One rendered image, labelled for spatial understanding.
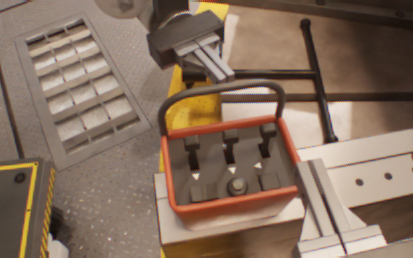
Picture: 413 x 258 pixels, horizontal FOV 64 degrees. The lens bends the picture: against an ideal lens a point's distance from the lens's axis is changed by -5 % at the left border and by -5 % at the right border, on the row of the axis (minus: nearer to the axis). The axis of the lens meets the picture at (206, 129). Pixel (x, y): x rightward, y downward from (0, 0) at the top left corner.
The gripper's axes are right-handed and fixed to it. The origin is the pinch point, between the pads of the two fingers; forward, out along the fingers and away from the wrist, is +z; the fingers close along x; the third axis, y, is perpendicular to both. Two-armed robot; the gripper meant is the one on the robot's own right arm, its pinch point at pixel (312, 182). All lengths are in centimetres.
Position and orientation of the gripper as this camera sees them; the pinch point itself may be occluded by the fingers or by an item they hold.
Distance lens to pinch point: 37.3
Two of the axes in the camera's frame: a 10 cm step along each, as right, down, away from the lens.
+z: -1.8, -7.9, 5.8
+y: -0.2, -5.9, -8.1
